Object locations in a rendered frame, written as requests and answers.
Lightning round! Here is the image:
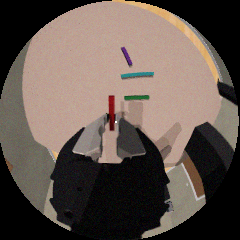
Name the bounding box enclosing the purple rod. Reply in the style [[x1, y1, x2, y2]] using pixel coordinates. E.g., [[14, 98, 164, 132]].
[[121, 47, 132, 65]]

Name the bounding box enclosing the red rod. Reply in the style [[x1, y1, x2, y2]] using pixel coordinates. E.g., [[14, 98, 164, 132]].
[[108, 95, 115, 131]]

